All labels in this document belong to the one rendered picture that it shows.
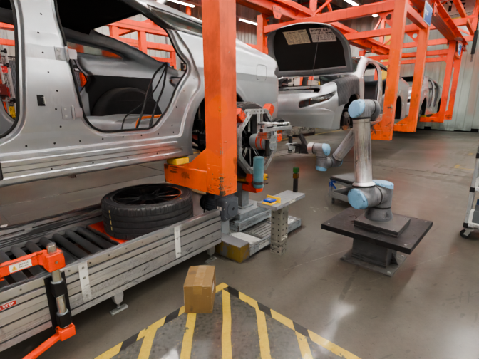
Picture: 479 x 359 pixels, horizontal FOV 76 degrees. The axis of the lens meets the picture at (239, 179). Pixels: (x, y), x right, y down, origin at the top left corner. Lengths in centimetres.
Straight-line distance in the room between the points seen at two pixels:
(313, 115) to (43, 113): 390
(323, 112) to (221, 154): 318
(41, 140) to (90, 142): 27
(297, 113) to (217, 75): 313
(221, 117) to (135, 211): 84
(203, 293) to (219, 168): 84
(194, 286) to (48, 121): 126
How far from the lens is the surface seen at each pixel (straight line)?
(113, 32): 883
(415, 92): 779
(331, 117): 514
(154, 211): 210
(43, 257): 169
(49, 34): 215
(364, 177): 222
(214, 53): 214
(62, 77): 213
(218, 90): 210
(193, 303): 189
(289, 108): 515
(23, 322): 182
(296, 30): 586
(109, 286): 193
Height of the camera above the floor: 117
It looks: 14 degrees down
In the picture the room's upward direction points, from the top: straight up
